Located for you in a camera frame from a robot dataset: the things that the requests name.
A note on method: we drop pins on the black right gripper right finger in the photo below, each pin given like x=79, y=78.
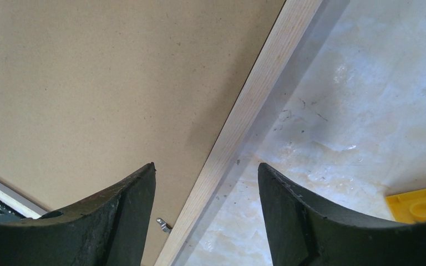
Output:
x=304, y=228

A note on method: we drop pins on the white wooden picture frame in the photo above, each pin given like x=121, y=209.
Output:
x=90, y=91

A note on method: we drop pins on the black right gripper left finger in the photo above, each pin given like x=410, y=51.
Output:
x=106, y=228

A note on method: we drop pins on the yellow green toy window block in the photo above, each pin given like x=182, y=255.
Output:
x=408, y=207

